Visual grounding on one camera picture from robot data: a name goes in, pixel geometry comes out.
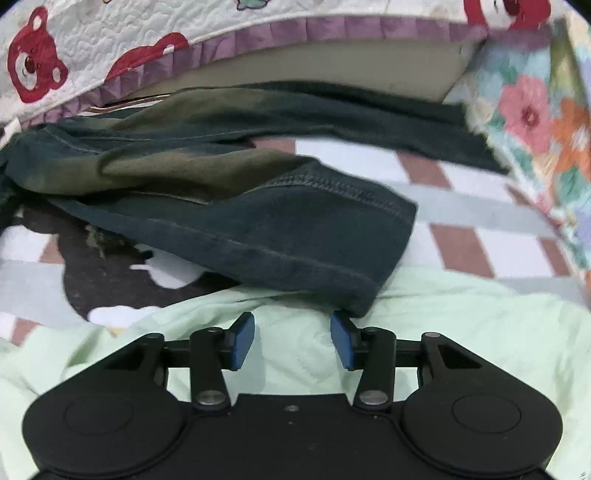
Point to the dark blue denim jeans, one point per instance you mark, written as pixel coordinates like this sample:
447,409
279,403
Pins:
258,217

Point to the white garment at right edge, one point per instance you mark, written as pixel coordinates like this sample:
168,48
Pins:
489,332

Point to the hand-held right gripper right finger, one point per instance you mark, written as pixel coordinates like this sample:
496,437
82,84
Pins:
342,342

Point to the floral print cloth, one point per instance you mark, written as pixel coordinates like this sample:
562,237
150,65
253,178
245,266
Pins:
535,120

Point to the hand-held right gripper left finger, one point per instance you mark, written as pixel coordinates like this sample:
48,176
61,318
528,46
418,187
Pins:
243,342

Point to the white bear print quilt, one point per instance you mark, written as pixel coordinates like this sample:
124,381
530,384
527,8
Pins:
152,41

